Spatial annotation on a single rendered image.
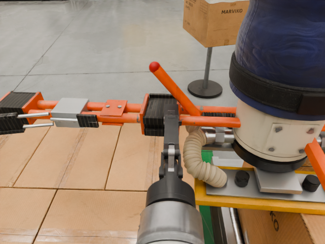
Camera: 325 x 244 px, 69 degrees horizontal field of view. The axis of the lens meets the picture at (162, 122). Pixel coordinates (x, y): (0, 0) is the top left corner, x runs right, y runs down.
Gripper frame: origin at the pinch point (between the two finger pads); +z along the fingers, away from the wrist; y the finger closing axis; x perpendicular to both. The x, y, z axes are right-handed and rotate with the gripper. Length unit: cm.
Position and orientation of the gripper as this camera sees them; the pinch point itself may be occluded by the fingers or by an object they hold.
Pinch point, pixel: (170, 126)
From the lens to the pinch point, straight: 50.5
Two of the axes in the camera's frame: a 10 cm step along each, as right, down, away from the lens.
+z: 0.3, -6.2, 7.9
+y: 0.0, 7.9, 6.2
